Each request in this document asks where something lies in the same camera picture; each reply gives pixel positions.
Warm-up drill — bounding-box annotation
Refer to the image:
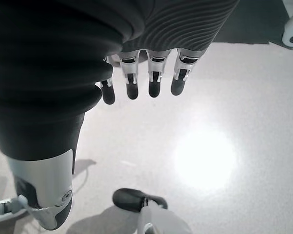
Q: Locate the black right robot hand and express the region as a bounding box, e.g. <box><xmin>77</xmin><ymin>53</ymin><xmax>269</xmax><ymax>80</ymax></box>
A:
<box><xmin>0</xmin><ymin>0</ymin><xmax>240</xmax><ymax>231</ymax></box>

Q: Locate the grey left robot leg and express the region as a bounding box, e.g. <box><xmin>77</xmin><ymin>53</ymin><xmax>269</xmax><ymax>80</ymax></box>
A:
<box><xmin>0</xmin><ymin>195</ymin><xmax>27</xmax><ymax>216</ymax></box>

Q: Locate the grey robot leg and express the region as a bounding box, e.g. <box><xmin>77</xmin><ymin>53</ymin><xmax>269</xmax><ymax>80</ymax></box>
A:
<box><xmin>0</xmin><ymin>195</ymin><xmax>27</xmax><ymax>216</ymax></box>
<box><xmin>112</xmin><ymin>188</ymin><xmax>193</xmax><ymax>234</ymax></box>

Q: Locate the grey right robot leg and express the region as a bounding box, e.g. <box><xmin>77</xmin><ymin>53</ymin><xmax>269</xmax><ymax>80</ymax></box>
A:
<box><xmin>112</xmin><ymin>188</ymin><xmax>193</xmax><ymax>234</ymax></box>

